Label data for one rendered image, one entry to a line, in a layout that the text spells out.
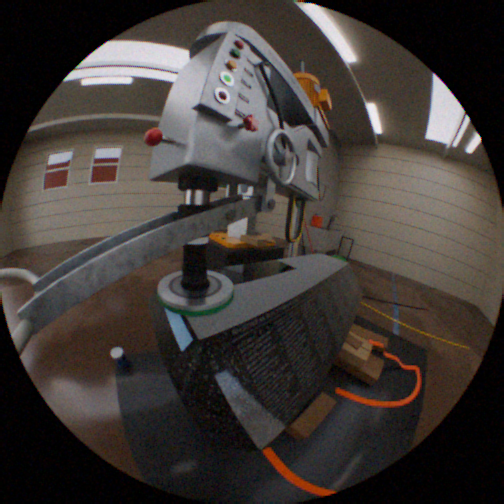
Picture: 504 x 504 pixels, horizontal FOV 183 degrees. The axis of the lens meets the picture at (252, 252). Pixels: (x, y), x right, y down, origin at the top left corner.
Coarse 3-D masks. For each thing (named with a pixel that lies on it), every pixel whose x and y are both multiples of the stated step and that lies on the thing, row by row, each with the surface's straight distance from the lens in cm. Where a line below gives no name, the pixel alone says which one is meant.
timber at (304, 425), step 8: (320, 400) 107; (328, 400) 109; (312, 408) 103; (320, 408) 105; (328, 408) 107; (304, 416) 100; (312, 416) 102; (320, 416) 103; (296, 424) 98; (304, 424) 99; (312, 424) 100; (288, 432) 106; (296, 432) 99; (304, 432) 98
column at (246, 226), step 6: (246, 198) 135; (252, 216) 142; (240, 222) 137; (246, 222) 135; (252, 222) 144; (228, 228) 144; (234, 228) 140; (240, 228) 137; (246, 228) 135; (252, 228) 146; (228, 234) 144; (234, 234) 141; (240, 234) 138; (246, 234) 136; (252, 234) 148
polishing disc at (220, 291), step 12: (168, 276) 50; (180, 276) 50; (216, 276) 49; (168, 288) 43; (180, 288) 43; (216, 288) 43; (228, 288) 43; (168, 300) 39; (180, 300) 38; (192, 300) 38; (204, 300) 38; (216, 300) 38
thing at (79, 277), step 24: (168, 216) 42; (192, 216) 32; (216, 216) 36; (240, 216) 42; (120, 240) 39; (144, 240) 29; (168, 240) 30; (192, 240) 33; (72, 264) 40; (96, 264) 28; (120, 264) 29; (144, 264) 30; (48, 288) 31; (72, 288) 30; (96, 288) 30; (24, 312) 36; (48, 312) 34
